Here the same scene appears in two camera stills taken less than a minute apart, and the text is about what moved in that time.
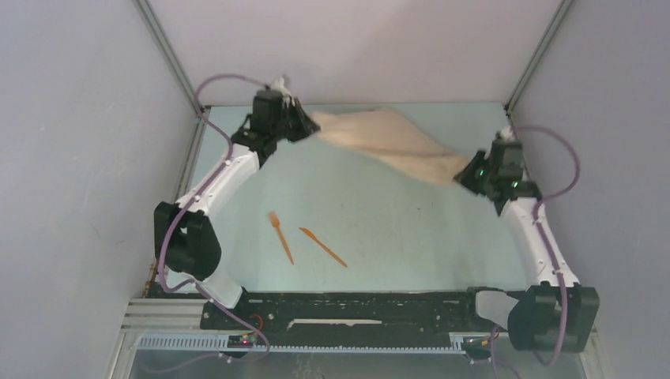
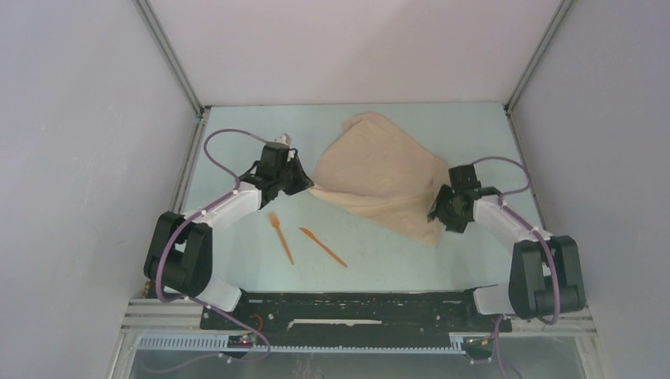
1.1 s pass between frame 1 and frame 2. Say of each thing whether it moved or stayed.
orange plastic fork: stayed
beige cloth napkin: moved
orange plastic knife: stayed
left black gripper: moved
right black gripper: moved
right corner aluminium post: stayed
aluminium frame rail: stayed
